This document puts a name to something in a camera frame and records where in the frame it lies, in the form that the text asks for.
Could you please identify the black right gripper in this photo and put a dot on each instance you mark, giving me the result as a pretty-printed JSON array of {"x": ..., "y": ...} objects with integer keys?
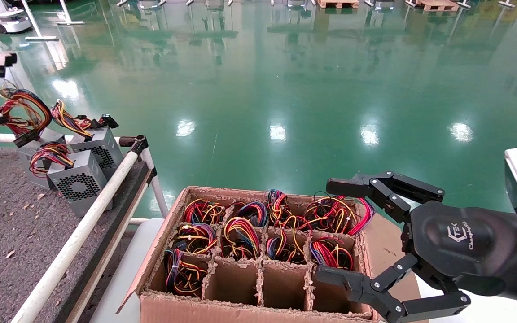
[{"x": 460, "y": 242}]

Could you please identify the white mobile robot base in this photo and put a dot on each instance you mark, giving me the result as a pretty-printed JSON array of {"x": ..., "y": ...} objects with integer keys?
[{"x": 7, "y": 20}]

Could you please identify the white floor stand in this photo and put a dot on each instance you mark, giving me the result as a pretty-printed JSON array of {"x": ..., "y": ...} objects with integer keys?
[
  {"x": 43, "y": 38},
  {"x": 72, "y": 22}
]

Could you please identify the cardboard box with dividers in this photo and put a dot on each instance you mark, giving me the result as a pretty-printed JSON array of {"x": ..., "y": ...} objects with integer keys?
[{"x": 285, "y": 287}]

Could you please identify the white stand foot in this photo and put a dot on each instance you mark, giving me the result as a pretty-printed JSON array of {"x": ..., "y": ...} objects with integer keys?
[
  {"x": 122, "y": 2},
  {"x": 463, "y": 4},
  {"x": 507, "y": 4}
]

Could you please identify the black pipe joint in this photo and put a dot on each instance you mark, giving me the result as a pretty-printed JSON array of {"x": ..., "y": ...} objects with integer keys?
[{"x": 138, "y": 143}]

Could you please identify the white pipe leg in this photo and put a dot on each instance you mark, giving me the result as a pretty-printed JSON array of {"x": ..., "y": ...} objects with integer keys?
[{"x": 151, "y": 166}]

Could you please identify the short white crossbar pipe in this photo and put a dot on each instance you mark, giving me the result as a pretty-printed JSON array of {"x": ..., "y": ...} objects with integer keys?
[{"x": 138, "y": 221}]

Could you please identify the black table edge strip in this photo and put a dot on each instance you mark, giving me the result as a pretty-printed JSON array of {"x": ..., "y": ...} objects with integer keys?
[{"x": 106, "y": 251}]

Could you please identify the wooden pallet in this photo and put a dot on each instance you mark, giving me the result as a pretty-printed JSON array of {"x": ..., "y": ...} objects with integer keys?
[
  {"x": 438, "y": 5},
  {"x": 337, "y": 3}
]

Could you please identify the long white rail pipe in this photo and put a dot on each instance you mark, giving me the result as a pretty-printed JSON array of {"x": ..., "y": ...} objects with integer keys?
[{"x": 83, "y": 233}]

